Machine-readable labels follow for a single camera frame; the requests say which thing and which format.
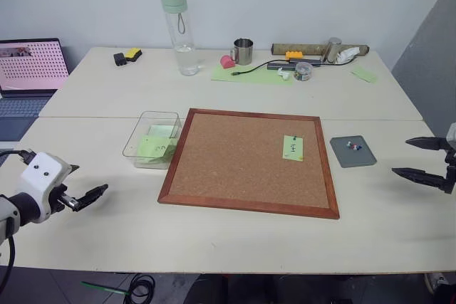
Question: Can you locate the clear plastic cup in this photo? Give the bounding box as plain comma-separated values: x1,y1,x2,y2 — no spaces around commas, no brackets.
294,61,313,83

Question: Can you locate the grey usb hub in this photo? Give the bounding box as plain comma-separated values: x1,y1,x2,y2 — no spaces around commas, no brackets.
266,61,297,72

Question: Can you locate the stainless steel mug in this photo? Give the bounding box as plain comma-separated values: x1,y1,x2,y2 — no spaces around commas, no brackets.
229,37,255,65

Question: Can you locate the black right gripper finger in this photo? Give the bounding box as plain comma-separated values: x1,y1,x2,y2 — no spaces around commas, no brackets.
391,167,449,192
405,136,447,152

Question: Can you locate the clear plastic box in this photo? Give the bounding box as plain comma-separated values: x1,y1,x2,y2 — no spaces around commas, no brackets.
122,110,183,170

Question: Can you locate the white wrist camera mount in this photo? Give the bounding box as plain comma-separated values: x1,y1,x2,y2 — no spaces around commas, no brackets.
446,122,456,150
15,152,72,225

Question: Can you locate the large green paper sheet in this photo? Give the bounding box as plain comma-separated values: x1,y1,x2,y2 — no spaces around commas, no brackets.
210,63,295,87

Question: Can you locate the green handwritten paper note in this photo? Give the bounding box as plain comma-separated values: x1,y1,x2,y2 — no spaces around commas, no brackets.
281,134,305,162

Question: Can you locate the clear bottle green lid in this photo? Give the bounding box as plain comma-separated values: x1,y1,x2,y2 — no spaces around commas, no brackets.
159,0,198,77

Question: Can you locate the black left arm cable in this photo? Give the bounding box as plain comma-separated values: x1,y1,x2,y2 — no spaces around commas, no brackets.
0,148,37,285

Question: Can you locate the wooden log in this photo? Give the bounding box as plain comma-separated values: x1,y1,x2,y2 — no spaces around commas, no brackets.
271,43,371,58

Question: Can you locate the black usb cable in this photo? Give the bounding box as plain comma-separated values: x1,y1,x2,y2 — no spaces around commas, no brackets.
231,61,272,77

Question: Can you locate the yellow black object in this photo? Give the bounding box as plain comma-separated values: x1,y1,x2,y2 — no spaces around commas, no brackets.
123,47,143,62

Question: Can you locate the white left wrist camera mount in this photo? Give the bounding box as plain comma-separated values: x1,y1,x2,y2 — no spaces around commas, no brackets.
15,152,72,225

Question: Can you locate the green note with scribble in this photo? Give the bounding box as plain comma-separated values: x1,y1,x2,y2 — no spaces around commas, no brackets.
136,134,178,167

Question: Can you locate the crumpled white paper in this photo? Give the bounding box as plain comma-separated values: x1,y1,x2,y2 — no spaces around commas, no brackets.
336,47,361,64

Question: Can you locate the coiled black floor cable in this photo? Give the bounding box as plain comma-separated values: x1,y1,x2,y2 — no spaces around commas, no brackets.
128,273,156,304

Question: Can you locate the dark long adapter bar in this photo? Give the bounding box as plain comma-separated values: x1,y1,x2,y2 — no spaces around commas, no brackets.
289,56,352,67

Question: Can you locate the green stick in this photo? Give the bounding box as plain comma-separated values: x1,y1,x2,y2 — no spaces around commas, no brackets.
81,281,131,297

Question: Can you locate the open laptop pink screen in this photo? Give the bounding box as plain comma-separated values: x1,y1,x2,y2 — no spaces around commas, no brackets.
0,37,71,142

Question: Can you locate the grey flat tray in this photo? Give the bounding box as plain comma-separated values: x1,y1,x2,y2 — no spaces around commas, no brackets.
329,135,378,169

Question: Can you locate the wooden framed cork board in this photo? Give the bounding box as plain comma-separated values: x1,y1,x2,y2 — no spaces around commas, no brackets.
157,108,341,221

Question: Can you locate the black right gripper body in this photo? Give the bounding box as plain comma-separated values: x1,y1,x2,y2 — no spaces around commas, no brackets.
442,146,456,195

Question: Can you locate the steel cylinder tumbler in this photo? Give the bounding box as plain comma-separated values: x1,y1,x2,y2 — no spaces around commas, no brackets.
321,36,343,65

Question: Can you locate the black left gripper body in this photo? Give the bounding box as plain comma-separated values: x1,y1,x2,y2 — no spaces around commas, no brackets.
47,182,81,213

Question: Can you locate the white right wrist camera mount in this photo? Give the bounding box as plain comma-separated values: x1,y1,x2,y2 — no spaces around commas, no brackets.
446,122,456,150

